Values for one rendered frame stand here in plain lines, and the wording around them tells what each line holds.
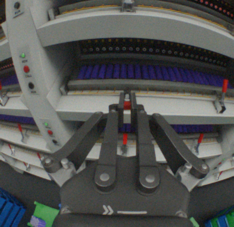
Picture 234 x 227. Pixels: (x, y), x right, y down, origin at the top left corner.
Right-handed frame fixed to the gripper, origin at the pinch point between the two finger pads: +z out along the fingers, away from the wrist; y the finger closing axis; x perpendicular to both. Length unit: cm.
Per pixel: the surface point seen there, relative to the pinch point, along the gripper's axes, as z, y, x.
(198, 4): 17.5, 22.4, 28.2
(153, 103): 9.0, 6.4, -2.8
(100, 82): 11.7, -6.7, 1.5
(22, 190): 5, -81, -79
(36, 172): 19, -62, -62
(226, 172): 21, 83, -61
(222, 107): 7.7, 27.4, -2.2
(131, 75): 14.8, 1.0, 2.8
